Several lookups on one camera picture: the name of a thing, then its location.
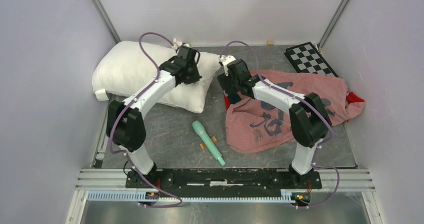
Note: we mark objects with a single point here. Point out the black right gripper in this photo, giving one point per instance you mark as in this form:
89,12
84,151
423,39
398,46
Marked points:
224,80

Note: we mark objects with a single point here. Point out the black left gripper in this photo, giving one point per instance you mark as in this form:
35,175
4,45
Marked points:
195,77

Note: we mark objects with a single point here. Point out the white pillow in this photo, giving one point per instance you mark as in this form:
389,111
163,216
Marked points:
126,68

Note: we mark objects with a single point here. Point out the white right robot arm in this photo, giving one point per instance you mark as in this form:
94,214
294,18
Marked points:
310,123

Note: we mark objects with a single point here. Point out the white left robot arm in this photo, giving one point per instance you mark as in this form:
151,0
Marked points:
125,120

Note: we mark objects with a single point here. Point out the small toy bottle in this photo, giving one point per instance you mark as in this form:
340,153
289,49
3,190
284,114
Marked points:
177,44

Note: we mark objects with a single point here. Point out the teal toy microphone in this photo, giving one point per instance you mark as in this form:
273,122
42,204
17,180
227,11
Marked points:
201,132

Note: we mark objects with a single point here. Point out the black white checkerboard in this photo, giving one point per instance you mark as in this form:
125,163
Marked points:
305,58

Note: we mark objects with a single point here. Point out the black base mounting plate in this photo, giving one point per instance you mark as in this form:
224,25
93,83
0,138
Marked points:
222,182

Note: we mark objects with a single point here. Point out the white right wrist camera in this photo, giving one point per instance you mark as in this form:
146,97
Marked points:
225,61

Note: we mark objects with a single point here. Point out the light blue cable duct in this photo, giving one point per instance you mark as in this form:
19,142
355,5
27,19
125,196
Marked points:
142,196

